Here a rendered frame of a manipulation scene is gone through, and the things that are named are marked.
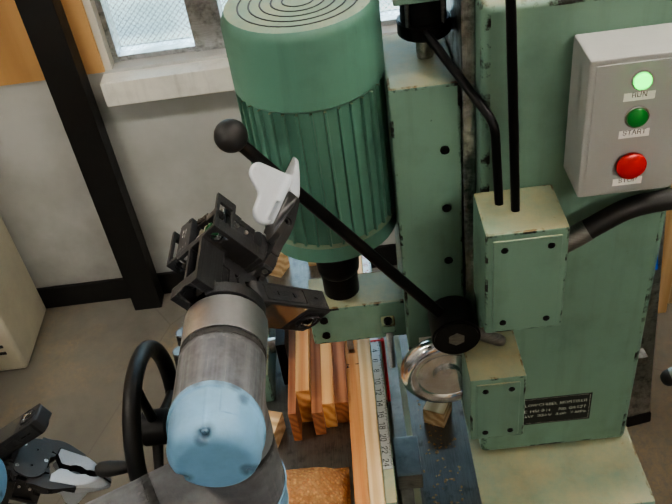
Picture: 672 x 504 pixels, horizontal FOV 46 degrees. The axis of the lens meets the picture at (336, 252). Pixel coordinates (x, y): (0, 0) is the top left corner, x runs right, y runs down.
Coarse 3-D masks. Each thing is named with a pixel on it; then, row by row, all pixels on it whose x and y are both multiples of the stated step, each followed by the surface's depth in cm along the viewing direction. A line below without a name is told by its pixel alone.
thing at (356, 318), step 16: (320, 288) 115; (368, 288) 114; (384, 288) 114; (400, 288) 113; (336, 304) 112; (352, 304) 112; (368, 304) 112; (384, 304) 112; (400, 304) 112; (336, 320) 113; (352, 320) 113; (368, 320) 114; (400, 320) 114; (320, 336) 115; (336, 336) 115; (352, 336) 116; (368, 336) 116; (384, 336) 116
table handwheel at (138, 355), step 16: (144, 352) 127; (160, 352) 136; (128, 368) 124; (144, 368) 125; (160, 368) 141; (128, 384) 121; (128, 400) 120; (144, 400) 126; (128, 416) 119; (144, 416) 131; (160, 416) 130; (128, 432) 118; (144, 432) 130; (160, 432) 130; (128, 448) 118; (160, 448) 131; (128, 464) 119; (144, 464) 119; (160, 464) 131
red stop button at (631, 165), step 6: (624, 156) 80; (630, 156) 80; (636, 156) 80; (642, 156) 80; (618, 162) 80; (624, 162) 80; (630, 162) 80; (636, 162) 80; (642, 162) 80; (618, 168) 81; (624, 168) 80; (630, 168) 80; (636, 168) 80; (642, 168) 81; (618, 174) 81; (624, 174) 81; (630, 174) 81; (636, 174) 81
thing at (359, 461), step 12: (348, 360) 121; (348, 372) 120; (348, 384) 118; (348, 396) 116; (360, 396) 116; (360, 408) 114; (360, 420) 113; (360, 432) 111; (360, 444) 109; (360, 456) 108; (360, 468) 107; (360, 480) 105; (360, 492) 104
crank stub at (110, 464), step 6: (102, 462) 121; (108, 462) 121; (114, 462) 121; (120, 462) 121; (96, 468) 121; (102, 468) 121; (108, 468) 121; (114, 468) 121; (120, 468) 121; (126, 468) 121; (96, 474) 121; (102, 474) 121; (108, 474) 121; (114, 474) 121; (120, 474) 121
